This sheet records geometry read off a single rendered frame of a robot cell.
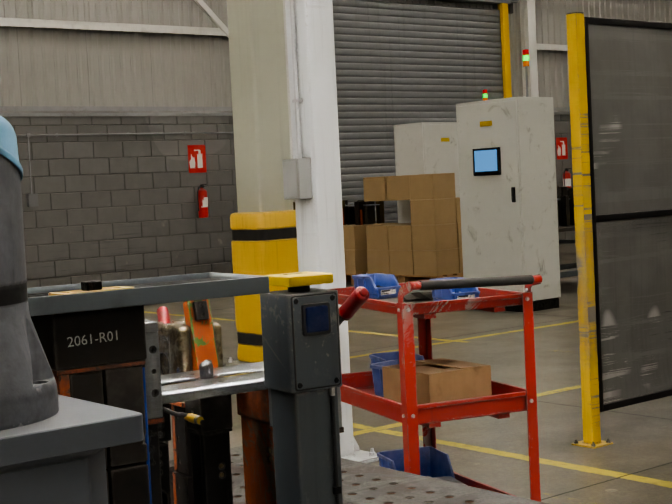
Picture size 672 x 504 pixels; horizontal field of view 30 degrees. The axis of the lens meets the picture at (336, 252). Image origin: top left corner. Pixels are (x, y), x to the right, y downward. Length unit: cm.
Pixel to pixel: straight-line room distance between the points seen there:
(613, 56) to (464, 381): 263
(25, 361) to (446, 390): 299
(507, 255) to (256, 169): 377
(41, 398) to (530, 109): 1104
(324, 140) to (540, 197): 645
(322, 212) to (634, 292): 161
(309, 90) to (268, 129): 323
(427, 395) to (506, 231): 810
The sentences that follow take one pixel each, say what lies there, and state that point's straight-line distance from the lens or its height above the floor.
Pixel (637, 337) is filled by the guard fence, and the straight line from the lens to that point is 628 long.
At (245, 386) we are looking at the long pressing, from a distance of 170.
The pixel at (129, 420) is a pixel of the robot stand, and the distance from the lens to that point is 93.
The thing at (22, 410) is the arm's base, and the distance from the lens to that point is 92.
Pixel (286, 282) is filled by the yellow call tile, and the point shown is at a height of 115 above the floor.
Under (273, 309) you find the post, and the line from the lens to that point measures 143.
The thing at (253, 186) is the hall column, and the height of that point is 129.
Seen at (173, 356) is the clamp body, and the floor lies 101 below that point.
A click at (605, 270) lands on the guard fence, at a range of 605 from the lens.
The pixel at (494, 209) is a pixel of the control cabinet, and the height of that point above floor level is 97.
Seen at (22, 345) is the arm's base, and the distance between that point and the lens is 94.
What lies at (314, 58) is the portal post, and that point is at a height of 183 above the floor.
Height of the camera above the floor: 126
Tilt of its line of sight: 3 degrees down
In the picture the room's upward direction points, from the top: 3 degrees counter-clockwise
